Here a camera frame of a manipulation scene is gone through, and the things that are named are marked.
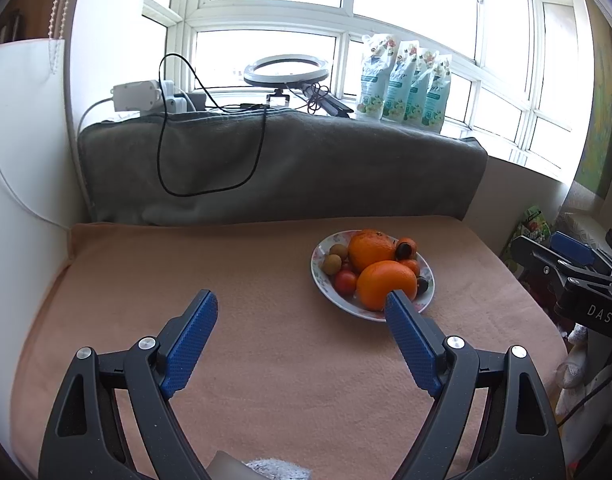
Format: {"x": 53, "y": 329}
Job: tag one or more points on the person's left hand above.
{"x": 276, "y": 471}

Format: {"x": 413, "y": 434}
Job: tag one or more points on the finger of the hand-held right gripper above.
{"x": 571, "y": 249}
{"x": 536, "y": 255}

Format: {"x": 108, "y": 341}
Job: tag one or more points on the green snack bag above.
{"x": 533, "y": 217}

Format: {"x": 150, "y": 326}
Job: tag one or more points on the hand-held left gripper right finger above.
{"x": 411, "y": 345}

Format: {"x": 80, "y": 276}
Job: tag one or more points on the white power strip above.
{"x": 136, "y": 95}

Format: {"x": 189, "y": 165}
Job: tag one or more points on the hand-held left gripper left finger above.
{"x": 191, "y": 345}

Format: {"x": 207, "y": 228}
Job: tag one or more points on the brown longan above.
{"x": 338, "y": 251}
{"x": 332, "y": 263}

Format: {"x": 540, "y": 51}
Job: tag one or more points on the floral white bowl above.
{"x": 326, "y": 280}

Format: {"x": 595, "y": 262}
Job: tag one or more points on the white window frame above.
{"x": 188, "y": 20}

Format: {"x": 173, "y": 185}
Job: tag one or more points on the dark brown chestnut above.
{"x": 422, "y": 285}

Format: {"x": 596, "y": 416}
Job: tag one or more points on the pink blanket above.
{"x": 286, "y": 360}

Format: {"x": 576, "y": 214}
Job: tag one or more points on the white green refill pouch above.
{"x": 398, "y": 85}
{"x": 416, "y": 90}
{"x": 436, "y": 95}
{"x": 373, "y": 77}

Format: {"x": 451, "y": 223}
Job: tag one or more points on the red cherry tomato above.
{"x": 346, "y": 281}

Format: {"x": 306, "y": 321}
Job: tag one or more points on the white charger plug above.
{"x": 173, "y": 97}

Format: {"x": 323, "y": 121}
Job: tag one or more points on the grey patterned cloth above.
{"x": 576, "y": 210}

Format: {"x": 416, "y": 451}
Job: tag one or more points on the person's right hand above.
{"x": 576, "y": 365}

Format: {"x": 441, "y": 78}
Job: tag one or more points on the large orange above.
{"x": 383, "y": 285}
{"x": 371, "y": 250}

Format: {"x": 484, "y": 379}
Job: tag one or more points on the small tangerine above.
{"x": 411, "y": 266}

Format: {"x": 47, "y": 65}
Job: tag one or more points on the white padded panel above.
{"x": 21, "y": 285}

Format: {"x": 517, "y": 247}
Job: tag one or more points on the grey cushion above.
{"x": 311, "y": 170}

